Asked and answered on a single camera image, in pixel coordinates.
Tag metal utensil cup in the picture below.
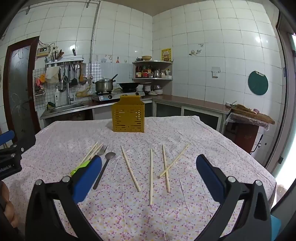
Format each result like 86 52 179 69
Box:
51 49 64 62

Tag plastic covered cabinet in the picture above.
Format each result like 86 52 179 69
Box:
225 112 270 154

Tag hanging cloth bag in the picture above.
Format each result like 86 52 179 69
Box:
44 67 60 84

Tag yellow wall poster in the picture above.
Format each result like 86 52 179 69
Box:
161 48 172 62

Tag wooden cutting board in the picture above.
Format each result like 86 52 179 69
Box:
230 105 276 125

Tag metal fork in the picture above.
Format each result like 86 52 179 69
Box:
91 145 108 161

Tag wall hook sticker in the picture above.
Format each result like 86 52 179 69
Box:
188 43 204 56

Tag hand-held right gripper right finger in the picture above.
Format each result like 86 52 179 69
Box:
196 154 272 241

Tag brown glass door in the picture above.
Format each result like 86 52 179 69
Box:
3 36 40 145

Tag stack of plates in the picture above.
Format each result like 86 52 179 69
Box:
143 85 164 95

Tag metal wall rack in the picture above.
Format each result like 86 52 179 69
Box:
45 57 84 68

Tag brown kitchen countertop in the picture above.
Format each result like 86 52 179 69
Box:
42 94 232 120

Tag stainless steel pot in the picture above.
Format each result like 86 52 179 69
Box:
92 74 118 93

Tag wooden chopstick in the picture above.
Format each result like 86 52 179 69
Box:
159 143 190 179
149 148 153 205
162 144 171 193
80 142 99 168
87 143 104 163
121 145 141 192

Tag hanging black spatula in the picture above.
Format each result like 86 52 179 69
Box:
70 64 78 87

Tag yellow plastic utensil holder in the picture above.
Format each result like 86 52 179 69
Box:
112 94 145 133

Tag kitchen cabinets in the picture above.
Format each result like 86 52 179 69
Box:
92 100 225 134

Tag green round cutting board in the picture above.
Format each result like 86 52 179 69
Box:
248 71 269 96

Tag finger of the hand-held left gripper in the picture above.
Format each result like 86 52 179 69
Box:
0 130 15 145
0 133 36 158

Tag floral tablecloth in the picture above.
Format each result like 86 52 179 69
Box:
3 115 277 241

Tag stainless steel sink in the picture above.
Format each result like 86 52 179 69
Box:
40 102 93 120

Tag yellow hose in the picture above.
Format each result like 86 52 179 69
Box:
75 84 96 98

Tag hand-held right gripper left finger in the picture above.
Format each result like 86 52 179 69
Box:
25 155 102 241

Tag black wok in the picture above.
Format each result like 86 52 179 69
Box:
116 82 151 92

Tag blue plastic stool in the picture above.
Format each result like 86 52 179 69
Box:
270 214 282 236

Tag metal spoon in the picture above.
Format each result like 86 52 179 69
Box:
93 152 116 190

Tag metal wall pipe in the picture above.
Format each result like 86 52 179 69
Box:
86 0 101 75

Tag gas stove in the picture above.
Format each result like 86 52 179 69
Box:
91 90 146 103

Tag metal corner shelf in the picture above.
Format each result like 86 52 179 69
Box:
132 60 174 80

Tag green handled utensil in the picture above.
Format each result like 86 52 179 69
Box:
70 160 93 176

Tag person's left hand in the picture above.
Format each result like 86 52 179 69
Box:
0 181 19 229

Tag yellow controller box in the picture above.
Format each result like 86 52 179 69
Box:
36 46 50 57

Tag metal faucet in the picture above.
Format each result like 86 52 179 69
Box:
59 75 75 105

